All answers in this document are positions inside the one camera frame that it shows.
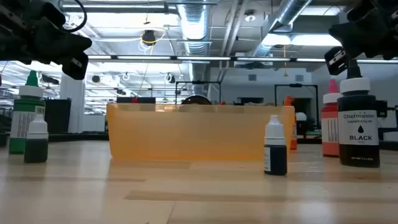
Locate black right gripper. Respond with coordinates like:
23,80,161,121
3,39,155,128
324,0,398,76

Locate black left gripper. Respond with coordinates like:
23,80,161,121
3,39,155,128
0,0,93,81

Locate large green food colouring bottle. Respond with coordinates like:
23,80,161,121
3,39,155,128
8,70,46,155

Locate large pink food colouring bottle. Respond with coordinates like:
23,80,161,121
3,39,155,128
321,78,343,157

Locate large black Chefmaster bottle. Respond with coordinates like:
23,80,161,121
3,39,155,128
337,58,381,169

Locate small green dropper bottle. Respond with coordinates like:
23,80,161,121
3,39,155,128
24,114,49,164

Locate white square pillar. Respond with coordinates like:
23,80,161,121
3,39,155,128
60,73,85,134

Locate black cabinet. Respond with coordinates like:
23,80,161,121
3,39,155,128
44,98,72,134

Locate black monitor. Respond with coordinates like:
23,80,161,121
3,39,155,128
376,100,389,118

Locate long ceiling light bar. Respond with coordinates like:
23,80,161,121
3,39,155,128
86,55,398,63

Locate small black dropper bottle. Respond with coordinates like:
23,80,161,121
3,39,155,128
263,114,288,176

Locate black domed object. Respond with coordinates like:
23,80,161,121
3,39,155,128
181,95,213,105

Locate orange translucent plastic bin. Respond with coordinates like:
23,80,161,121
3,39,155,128
106,103,295,162

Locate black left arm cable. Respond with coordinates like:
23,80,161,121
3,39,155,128
60,0,88,34

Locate black metal frame stand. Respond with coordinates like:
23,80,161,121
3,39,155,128
274,83,319,125
175,80,222,105

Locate silver smooth ventilation duct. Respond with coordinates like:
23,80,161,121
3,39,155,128
253,0,313,58

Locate black ceiling camera yellow cable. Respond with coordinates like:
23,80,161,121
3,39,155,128
141,29,157,47

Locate silver ribbed ventilation duct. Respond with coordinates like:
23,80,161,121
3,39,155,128
176,0,213,96

